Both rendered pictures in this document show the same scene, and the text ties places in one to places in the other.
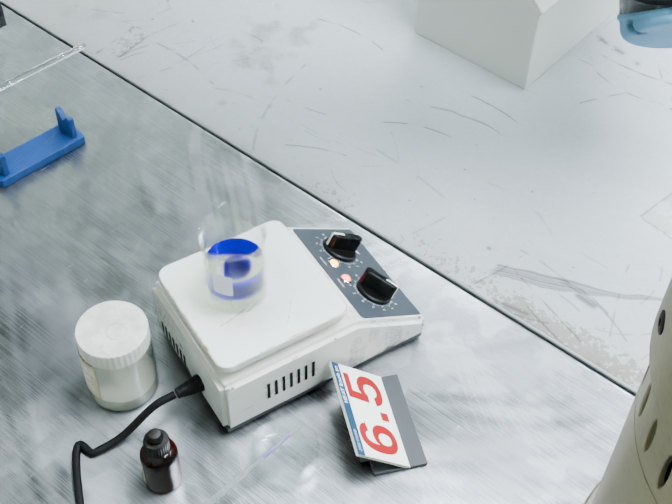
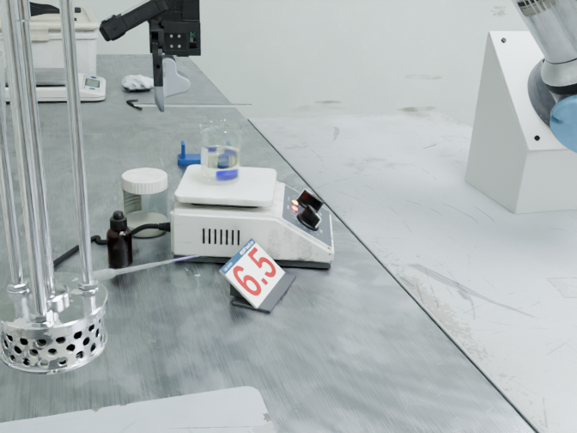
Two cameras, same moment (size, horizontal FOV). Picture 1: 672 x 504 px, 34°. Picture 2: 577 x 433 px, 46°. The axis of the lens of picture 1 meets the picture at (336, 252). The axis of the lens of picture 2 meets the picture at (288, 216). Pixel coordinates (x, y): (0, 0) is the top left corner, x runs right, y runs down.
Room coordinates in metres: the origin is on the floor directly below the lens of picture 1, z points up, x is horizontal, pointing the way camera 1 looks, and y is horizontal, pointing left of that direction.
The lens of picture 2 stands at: (-0.08, -0.44, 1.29)
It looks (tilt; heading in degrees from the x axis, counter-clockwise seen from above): 23 degrees down; 33
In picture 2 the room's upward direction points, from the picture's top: 3 degrees clockwise
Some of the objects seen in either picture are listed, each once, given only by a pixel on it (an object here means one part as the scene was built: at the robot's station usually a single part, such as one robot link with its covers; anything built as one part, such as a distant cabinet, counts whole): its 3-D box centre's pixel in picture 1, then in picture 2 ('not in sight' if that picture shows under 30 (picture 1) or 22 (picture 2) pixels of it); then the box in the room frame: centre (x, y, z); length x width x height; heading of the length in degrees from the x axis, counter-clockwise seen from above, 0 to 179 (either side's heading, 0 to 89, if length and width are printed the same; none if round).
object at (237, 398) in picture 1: (280, 312); (247, 216); (0.57, 0.05, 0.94); 0.22 x 0.13 x 0.08; 123
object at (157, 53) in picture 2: not in sight; (157, 57); (0.72, 0.35, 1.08); 0.05 x 0.02 x 0.09; 44
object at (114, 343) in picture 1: (118, 357); (145, 203); (0.52, 0.18, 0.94); 0.06 x 0.06 x 0.08
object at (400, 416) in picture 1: (377, 413); (259, 273); (0.48, -0.04, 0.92); 0.09 x 0.06 x 0.04; 15
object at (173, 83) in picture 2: not in sight; (172, 86); (0.74, 0.34, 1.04); 0.06 x 0.03 x 0.09; 134
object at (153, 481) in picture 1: (159, 455); (118, 236); (0.43, 0.13, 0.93); 0.03 x 0.03 x 0.07
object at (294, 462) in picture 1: (285, 452); (191, 272); (0.45, 0.04, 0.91); 0.06 x 0.06 x 0.02
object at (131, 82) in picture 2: not in sight; (138, 82); (1.11, 0.79, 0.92); 0.08 x 0.08 x 0.04; 48
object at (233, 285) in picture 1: (234, 258); (221, 151); (0.56, 0.08, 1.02); 0.06 x 0.05 x 0.08; 10
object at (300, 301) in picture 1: (252, 292); (228, 184); (0.56, 0.07, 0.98); 0.12 x 0.12 x 0.01; 33
